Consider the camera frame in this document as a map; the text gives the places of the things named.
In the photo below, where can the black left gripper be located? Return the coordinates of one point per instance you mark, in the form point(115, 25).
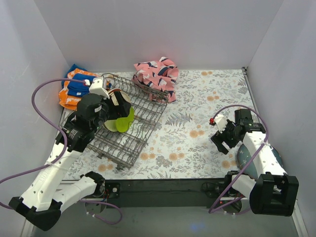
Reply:
point(121, 105)

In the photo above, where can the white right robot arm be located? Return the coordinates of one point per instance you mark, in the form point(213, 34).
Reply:
point(262, 178)

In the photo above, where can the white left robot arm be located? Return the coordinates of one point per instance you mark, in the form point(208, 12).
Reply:
point(42, 203)

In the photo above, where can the grey wire dish rack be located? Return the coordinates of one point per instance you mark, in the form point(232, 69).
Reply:
point(125, 148)

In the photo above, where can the cream and green plate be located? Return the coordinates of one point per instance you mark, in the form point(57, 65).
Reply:
point(111, 124)

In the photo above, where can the pink patterned cloth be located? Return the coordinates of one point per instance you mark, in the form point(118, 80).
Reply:
point(159, 75)

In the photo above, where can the orange and blue cloth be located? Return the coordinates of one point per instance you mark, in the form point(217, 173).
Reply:
point(72, 91)

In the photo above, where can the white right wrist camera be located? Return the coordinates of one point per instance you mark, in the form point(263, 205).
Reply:
point(220, 121)

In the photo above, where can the floral tablecloth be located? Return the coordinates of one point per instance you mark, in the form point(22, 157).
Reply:
point(180, 145)

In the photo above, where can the lime green plate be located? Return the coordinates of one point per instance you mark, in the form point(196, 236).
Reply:
point(124, 123)

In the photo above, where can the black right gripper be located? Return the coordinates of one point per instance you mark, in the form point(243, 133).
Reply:
point(222, 137)

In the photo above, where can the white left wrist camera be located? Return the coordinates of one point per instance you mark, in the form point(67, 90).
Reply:
point(97, 87)

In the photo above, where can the black base bar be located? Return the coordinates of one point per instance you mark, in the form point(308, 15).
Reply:
point(201, 192)

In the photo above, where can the grey blue plate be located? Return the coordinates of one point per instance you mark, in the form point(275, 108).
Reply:
point(243, 157)

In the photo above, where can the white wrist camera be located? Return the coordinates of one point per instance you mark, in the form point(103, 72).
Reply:
point(97, 87)
point(220, 121)

